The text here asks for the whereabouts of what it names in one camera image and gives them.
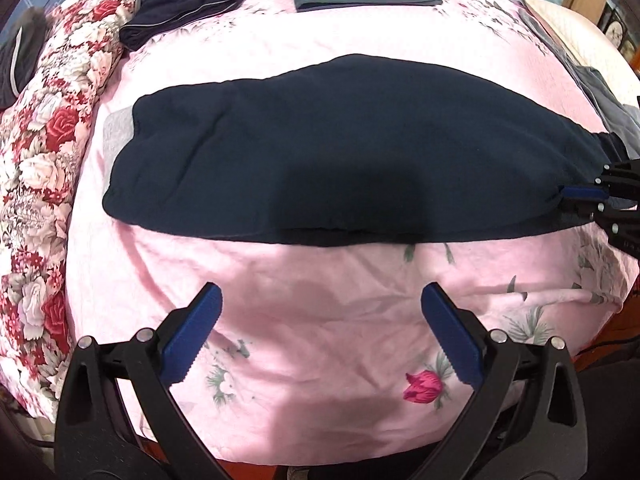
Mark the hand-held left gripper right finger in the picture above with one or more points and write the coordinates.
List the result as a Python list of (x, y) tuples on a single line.
[(450, 332)]

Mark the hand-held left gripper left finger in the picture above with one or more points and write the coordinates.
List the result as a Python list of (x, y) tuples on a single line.
[(192, 330)]

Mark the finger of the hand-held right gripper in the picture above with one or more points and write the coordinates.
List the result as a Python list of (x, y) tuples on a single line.
[(617, 222), (582, 192)]

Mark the navy pants with grey cuffs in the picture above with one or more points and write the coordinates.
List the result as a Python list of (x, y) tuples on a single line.
[(350, 160)]

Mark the grey folded garment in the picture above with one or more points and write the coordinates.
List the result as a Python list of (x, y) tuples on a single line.
[(610, 105)]

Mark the pink floral bedsheet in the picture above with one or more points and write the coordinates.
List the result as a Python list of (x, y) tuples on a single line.
[(300, 335)]

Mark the cream pillow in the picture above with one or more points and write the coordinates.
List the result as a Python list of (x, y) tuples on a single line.
[(575, 30)]

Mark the black picture frames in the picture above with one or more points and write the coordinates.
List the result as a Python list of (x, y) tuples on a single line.
[(620, 30)]

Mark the red rose floral quilt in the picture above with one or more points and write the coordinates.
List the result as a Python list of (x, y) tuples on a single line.
[(45, 160)]

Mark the dark grey garment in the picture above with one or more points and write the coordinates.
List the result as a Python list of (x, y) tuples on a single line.
[(20, 60)]

